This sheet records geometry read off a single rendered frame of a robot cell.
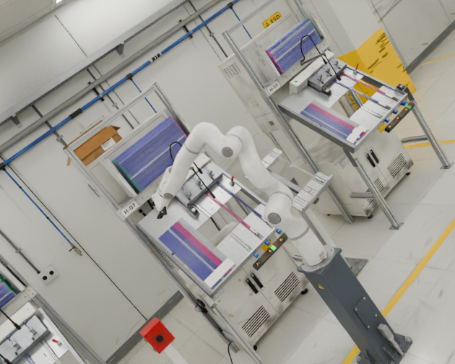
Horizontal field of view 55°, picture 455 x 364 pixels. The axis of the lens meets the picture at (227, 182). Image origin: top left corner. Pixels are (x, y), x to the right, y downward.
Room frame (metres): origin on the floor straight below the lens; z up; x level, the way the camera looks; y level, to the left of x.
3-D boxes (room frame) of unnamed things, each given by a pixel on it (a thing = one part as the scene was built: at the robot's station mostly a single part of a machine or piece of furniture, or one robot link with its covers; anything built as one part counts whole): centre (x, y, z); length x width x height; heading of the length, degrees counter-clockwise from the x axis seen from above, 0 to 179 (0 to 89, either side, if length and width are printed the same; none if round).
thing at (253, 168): (2.04, -0.16, 1.25); 0.16 x 0.12 x 0.50; 147
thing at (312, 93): (3.48, -1.04, 0.65); 1.01 x 0.73 x 1.29; 21
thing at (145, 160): (3.02, 0.29, 1.52); 0.51 x 0.13 x 0.27; 111
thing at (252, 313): (3.11, 0.39, 0.31); 0.70 x 0.65 x 0.62; 111
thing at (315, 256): (2.01, -0.14, 0.79); 0.19 x 0.19 x 0.18
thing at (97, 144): (3.26, 0.50, 1.82); 0.68 x 0.30 x 0.20; 111
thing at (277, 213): (1.99, -0.12, 1.00); 0.19 x 0.12 x 0.24; 147
